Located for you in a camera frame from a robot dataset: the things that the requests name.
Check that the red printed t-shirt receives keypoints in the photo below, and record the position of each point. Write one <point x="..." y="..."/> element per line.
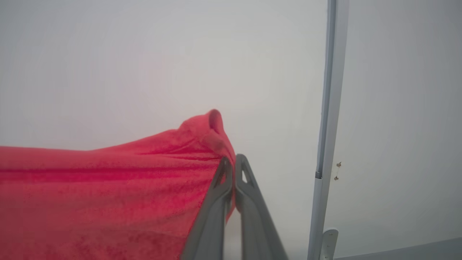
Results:
<point x="108" y="198"/>

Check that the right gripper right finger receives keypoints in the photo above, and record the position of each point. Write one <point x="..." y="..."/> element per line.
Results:
<point x="256" y="224"/>

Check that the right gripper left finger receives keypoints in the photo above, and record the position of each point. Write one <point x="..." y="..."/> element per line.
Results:
<point x="211" y="224"/>

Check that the grey metal pole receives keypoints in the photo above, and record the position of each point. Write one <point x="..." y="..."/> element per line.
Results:
<point x="330" y="108"/>

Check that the grey pole foot bracket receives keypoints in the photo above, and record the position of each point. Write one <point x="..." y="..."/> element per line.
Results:
<point x="329" y="245"/>

